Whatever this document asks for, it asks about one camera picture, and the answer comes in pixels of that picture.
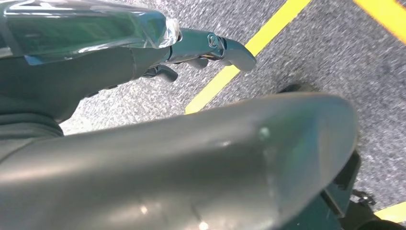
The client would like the dark robot leg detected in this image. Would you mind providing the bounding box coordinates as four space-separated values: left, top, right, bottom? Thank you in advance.
278 82 406 230

